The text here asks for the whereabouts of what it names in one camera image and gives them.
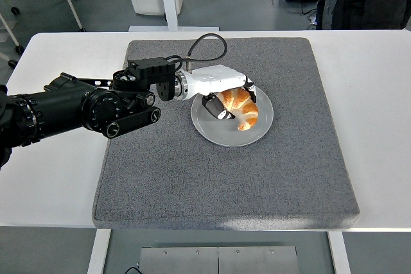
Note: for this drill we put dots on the round grey plate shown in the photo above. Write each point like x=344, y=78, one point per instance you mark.
x=224, y=133

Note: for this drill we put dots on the grey speckled mat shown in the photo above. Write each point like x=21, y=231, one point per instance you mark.
x=208, y=177

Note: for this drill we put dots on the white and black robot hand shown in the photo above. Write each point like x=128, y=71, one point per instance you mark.
x=215, y=80

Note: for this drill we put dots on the white table leg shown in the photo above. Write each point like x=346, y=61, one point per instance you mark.
x=98, y=251
x=340, y=254

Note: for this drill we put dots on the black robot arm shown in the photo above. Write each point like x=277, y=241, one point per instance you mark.
x=61, y=113

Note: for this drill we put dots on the golden croissant bread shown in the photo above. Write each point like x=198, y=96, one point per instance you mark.
x=245, y=110

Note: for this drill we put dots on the grey metal plate with screws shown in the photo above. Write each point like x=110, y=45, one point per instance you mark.
x=218, y=259

